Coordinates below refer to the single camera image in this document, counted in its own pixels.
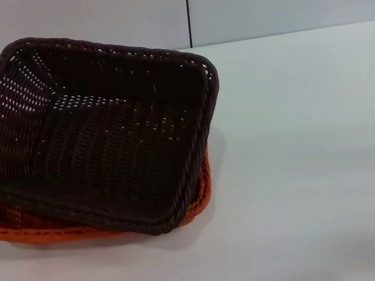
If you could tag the dark brown woven basket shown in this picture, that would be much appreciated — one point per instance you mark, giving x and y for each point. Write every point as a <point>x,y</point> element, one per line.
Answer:
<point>103,146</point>

